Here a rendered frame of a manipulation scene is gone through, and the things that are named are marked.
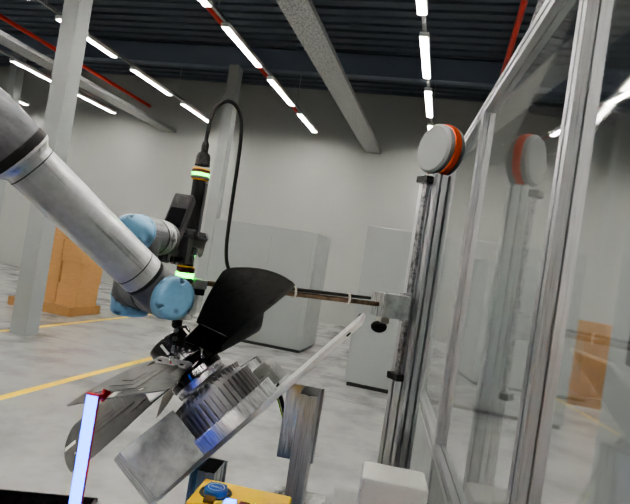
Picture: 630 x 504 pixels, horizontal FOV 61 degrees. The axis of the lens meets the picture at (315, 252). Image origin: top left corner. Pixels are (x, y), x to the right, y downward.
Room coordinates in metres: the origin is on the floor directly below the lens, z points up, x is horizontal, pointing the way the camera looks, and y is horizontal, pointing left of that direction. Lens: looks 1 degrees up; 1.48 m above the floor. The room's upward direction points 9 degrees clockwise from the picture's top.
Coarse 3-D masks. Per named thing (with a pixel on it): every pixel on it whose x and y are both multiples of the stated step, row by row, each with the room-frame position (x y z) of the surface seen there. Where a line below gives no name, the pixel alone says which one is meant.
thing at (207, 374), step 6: (216, 366) 1.35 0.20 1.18; (222, 366) 1.39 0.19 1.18; (204, 372) 1.34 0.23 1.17; (210, 372) 1.33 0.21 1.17; (216, 372) 1.41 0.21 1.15; (198, 378) 1.31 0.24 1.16; (204, 378) 1.32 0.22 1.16; (210, 378) 1.44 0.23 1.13; (192, 384) 1.31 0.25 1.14; (198, 384) 1.31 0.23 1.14; (186, 390) 1.32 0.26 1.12; (192, 390) 1.33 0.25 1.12; (180, 396) 1.33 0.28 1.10; (186, 396) 1.35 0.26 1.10
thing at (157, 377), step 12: (132, 372) 1.19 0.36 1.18; (144, 372) 1.18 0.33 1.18; (156, 372) 1.19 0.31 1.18; (168, 372) 1.20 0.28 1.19; (180, 372) 1.22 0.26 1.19; (108, 384) 1.13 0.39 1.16; (120, 384) 1.11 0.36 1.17; (132, 384) 1.11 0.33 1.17; (144, 384) 1.10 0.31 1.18; (156, 384) 1.10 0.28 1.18; (168, 384) 1.10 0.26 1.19; (84, 396) 1.09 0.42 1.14; (120, 396) 1.04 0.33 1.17
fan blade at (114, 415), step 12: (132, 396) 1.35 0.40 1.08; (144, 396) 1.34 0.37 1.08; (108, 408) 1.35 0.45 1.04; (120, 408) 1.34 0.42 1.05; (132, 408) 1.32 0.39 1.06; (144, 408) 1.31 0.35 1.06; (96, 420) 1.34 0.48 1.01; (108, 420) 1.32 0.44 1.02; (120, 420) 1.31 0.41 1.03; (132, 420) 1.30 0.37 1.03; (72, 432) 1.37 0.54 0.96; (96, 432) 1.31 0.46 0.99; (108, 432) 1.29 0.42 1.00; (120, 432) 1.28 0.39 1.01; (96, 444) 1.27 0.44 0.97; (72, 456) 1.27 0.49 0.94; (72, 468) 1.23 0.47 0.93
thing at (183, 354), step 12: (168, 336) 1.34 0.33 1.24; (180, 336) 1.35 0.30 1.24; (156, 348) 1.34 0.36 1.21; (168, 348) 1.33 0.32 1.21; (180, 348) 1.34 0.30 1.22; (192, 348) 1.35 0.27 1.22; (192, 360) 1.35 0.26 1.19; (204, 360) 1.34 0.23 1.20; (216, 360) 1.36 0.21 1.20; (192, 372) 1.31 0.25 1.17; (180, 384) 1.32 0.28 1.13
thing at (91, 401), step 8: (88, 400) 0.94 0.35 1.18; (96, 400) 0.94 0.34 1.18; (88, 408) 0.94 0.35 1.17; (88, 416) 0.94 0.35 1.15; (88, 424) 0.94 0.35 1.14; (80, 432) 0.95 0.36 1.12; (88, 432) 0.94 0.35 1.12; (80, 440) 0.94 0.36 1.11; (88, 440) 0.94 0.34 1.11; (80, 448) 0.94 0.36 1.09; (88, 448) 0.94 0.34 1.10; (80, 456) 0.94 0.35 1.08; (80, 464) 0.94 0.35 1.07; (80, 472) 0.94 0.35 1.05; (80, 480) 0.94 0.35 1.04; (72, 488) 0.94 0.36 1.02; (80, 488) 0.94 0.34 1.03; (72, 496) 0.94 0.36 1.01; (80, 496) 0.94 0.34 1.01
